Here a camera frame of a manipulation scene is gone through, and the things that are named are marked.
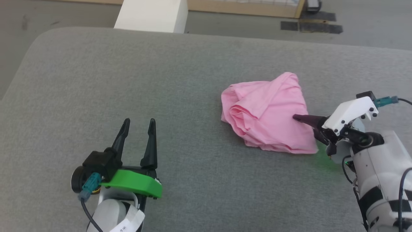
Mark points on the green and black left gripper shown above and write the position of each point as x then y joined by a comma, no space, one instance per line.
135,182

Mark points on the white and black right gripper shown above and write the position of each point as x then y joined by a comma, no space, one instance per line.
347,112

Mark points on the pink garment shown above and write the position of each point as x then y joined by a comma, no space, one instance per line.
267,112

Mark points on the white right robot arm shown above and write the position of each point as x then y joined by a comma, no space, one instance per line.
383,174

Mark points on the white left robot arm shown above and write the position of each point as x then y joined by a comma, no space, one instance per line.
109,212

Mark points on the large black floor tape patch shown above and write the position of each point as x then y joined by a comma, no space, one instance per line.
320,25

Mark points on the small black floor tape patch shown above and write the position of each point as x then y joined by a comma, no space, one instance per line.
289,26

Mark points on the black stand caster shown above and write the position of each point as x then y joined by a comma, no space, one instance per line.
313,4

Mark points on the white box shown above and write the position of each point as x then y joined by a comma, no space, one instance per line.
151,16

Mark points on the wooden base board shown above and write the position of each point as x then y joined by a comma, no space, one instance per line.
93,1

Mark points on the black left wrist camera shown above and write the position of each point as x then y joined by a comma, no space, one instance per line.
96,162

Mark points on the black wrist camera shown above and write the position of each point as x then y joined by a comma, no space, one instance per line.
366,95
96,162

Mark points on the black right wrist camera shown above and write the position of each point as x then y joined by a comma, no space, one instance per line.
366,95

